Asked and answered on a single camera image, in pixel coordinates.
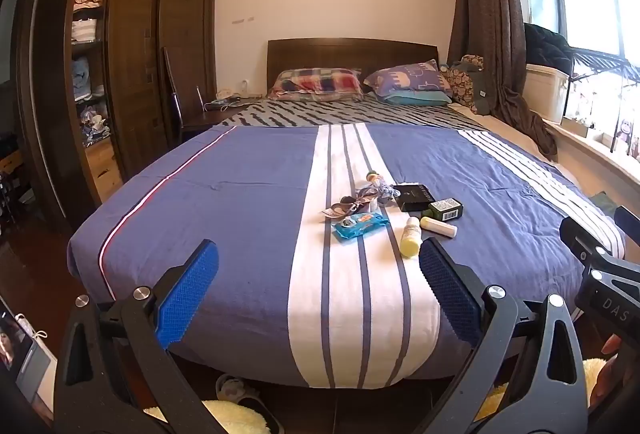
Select dark wooden headboard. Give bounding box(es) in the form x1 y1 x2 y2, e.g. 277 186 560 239
266 38 440 89

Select dark green cloth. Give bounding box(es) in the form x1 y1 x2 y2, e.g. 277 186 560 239
589 191 617 215

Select purple elephant print pillow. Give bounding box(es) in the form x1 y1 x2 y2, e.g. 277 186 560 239
364 60 454 102

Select brown curtain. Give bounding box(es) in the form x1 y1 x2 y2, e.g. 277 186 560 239
446 0 559 162

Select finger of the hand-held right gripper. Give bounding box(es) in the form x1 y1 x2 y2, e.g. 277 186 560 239
614 205 640 241
559 215 610 263

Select white charger cables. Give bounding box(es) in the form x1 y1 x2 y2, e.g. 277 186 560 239
215 86 264 113

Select blue white striped duvet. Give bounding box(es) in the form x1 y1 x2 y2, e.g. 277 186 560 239
67 123 627 390

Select plaid pillow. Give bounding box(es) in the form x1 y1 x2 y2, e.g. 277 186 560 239
270 68 364 102

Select dark wooden wardrobe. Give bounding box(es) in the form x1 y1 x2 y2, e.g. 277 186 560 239
17 0 219 235

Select blue wet wipes packet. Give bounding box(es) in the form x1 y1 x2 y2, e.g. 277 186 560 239
332 211 390 243

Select monkey print cushion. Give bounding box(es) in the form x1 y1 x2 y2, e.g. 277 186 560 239
440 55 485 115

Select zebra striped bed sheet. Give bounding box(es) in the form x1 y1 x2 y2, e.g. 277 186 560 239
215 96 501 133

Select yellow fluffy rug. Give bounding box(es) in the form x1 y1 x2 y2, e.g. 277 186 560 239
144 356 608 434

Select blue denim cloth scrap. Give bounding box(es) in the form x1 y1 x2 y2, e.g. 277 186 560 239
375 183 402 209

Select black padded jacket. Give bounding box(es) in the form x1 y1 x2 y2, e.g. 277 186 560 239
524 22 577 77

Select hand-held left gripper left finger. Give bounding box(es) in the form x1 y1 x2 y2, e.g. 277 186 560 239
52 239 231 434

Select pale yellow lotion bottle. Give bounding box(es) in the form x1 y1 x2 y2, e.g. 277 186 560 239
399 216 425 259

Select white folded clothes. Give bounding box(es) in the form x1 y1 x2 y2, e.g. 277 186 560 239
71 20 98 43

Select pile of mixed clothes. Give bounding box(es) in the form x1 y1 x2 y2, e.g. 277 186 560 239
80 106 112 147

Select grey slipper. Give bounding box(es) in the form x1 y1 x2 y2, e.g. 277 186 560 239
215 374 267 411

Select person's right hand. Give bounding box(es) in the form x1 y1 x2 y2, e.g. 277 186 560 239
589 333 632 410

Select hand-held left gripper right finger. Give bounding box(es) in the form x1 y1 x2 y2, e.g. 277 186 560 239
419 238 589 434

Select tablet with grey cover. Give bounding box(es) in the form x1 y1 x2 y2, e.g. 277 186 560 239
0 298 54 415

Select black box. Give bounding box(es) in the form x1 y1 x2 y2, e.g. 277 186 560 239
392 184 434 213

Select light blue folded clothes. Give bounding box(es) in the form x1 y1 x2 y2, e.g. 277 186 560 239
72 58 103 97

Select grey cushion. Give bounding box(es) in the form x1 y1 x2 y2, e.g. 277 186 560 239
470 70 497 115

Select white tube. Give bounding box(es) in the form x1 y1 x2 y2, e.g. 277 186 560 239
420 216 459 239

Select teal pillow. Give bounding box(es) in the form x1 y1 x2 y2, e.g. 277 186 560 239
384 90 452 106

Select white storage box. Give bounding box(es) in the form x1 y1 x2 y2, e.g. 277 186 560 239
525 64 572 123

